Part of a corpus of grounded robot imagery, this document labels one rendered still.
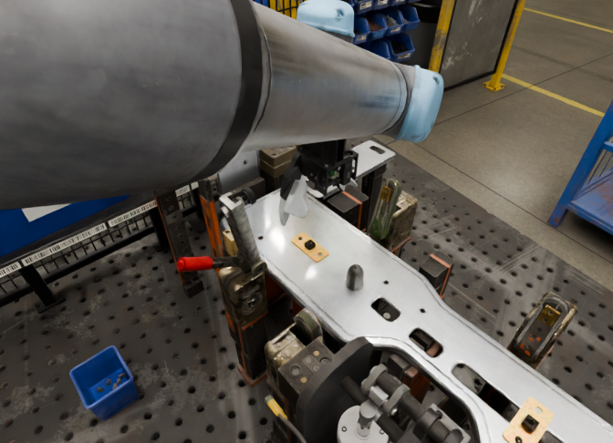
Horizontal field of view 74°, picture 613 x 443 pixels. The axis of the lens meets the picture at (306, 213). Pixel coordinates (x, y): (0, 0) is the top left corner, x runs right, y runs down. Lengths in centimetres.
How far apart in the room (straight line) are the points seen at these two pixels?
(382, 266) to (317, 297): 15
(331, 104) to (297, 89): 4
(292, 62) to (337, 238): 69
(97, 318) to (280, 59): 109
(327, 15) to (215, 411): 81
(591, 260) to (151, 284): 218
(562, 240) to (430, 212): 135
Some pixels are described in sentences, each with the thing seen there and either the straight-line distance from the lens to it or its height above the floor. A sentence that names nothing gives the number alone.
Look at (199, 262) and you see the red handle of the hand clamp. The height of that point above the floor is 113.
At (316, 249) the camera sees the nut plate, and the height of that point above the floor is 100.
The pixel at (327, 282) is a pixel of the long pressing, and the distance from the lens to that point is 78.
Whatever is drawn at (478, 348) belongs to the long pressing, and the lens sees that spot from 76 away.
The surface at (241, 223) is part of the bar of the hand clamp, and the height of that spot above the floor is 118.
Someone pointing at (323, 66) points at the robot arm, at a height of 152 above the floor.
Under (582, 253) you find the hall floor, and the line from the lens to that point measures 265.
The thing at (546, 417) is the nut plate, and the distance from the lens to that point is 74.
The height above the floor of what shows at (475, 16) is 69.
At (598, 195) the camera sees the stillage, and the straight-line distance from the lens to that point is 283.
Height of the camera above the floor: 161
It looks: 41 degrees down
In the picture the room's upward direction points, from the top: straight up
